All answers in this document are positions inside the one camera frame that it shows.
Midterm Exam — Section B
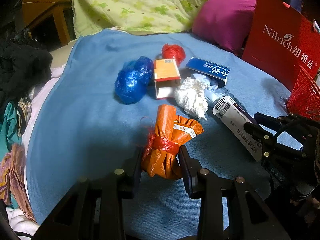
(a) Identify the green clover quilt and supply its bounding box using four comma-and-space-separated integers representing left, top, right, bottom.
71, 0, 207, 37

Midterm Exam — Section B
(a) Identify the teal garment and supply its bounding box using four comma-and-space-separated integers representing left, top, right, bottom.
0, 102, 22, 160

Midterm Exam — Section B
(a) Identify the purple white medicine box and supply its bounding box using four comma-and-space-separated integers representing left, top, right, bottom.
212, 92, 262, 161

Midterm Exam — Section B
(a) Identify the black clothes pile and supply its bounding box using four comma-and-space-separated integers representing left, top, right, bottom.
1, 29, 53, 107

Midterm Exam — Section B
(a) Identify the orange trash bundle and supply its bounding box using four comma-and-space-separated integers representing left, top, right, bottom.
142, 105, 204, 180

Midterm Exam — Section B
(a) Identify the blue plastic bag ball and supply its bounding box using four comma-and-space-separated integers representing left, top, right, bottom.
114, 56, 154, 105

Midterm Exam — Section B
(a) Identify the orange white carton box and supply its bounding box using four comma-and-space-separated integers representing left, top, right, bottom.
154, 59, 181, 100

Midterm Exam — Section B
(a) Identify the white tissue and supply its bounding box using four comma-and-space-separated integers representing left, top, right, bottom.
174, 77, 208, 120

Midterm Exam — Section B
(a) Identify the red Nilrich paper bag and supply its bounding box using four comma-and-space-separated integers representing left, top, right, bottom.
242, 0, 319, 90

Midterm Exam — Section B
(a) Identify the blue fleece blanket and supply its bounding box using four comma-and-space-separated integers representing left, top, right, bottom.
26, 29, 290, 239

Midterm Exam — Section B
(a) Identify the magenta pillow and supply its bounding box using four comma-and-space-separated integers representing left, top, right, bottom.
192, 0, 257, 56

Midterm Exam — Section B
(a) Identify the red crumpled plastic bag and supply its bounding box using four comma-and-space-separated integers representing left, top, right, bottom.
162, 44, 185, 67

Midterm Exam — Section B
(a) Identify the red plastic mesh basket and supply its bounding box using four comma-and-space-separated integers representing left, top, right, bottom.
287, 67, 320, 122

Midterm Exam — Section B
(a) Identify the blue white medicine box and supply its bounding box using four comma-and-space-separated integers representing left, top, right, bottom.
186, 57, 230, 86

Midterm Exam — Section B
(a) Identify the brown wooden cabinet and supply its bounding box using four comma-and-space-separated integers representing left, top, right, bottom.
14, 0, 76, 51

